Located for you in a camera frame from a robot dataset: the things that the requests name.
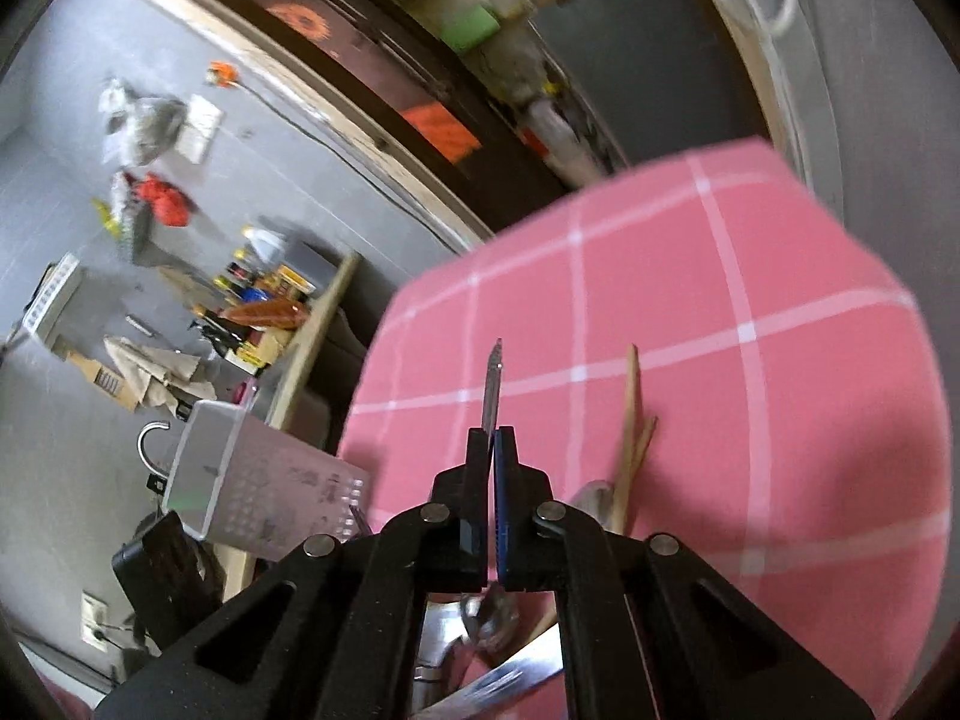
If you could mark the wooden grater board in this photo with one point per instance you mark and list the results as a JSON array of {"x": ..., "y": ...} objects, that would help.
[{"x": 106, "y": 381}]

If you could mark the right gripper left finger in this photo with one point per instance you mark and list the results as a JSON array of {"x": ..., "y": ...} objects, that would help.
[{"x": 332, "y": 630}]

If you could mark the beige hanging towel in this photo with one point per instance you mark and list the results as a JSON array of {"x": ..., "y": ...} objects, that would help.
[{"x": 159, "y": 378}]

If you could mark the clear bag of goods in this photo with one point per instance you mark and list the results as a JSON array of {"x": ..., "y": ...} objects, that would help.
[{"x": 137, "y": 129}]

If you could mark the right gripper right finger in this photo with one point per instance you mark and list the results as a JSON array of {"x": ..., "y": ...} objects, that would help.
[{"x": 648, "y": 628}]

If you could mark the white wall socket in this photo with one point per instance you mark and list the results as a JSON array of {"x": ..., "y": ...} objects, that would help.
[{"x": 201, "y": 123}]

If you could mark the green box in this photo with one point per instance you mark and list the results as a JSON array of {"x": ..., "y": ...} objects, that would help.
[{"x": 469, "y": 29}]

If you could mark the grey cabinet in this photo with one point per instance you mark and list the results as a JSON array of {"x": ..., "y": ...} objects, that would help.
[{"x": 660, "y": 76}]

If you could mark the red plastic bag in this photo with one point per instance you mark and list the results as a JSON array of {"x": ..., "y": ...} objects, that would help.
[{"x": 169, "y": 205}]

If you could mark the steel spoon plain handle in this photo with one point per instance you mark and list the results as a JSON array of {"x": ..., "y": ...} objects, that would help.
[{"x": 492, "y": 619}]

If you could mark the white perforated utensil holder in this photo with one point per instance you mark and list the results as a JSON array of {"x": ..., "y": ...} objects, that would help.
[{"x": 238, "y": 482}]

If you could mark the wooden chopstick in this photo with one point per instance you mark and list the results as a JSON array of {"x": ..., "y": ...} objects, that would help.
[
  {"x": 639, "y": 452},
  {"x": 622, "y": 478}
]

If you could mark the grey wall rack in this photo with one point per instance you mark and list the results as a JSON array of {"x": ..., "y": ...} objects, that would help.
[{"x": 134, "y": 218}]

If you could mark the white wall shelf basket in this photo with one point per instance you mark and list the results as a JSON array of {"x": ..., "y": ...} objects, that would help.
[{"x": 55, "y": 292}]

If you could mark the orange snack packet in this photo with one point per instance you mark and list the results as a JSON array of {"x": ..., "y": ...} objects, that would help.
[{"x": 274, "y": 313}]

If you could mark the large oil jug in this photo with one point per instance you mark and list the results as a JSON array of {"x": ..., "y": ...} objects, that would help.
[{"x": 294, "y": 261}]

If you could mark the chrome faucet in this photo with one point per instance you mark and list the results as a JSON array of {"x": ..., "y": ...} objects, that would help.
[{"x": 151, "y": 447}]

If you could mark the pink checkered tablecloth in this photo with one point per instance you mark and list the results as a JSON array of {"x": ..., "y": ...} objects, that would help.
[{"x": 803, "y": 439}]

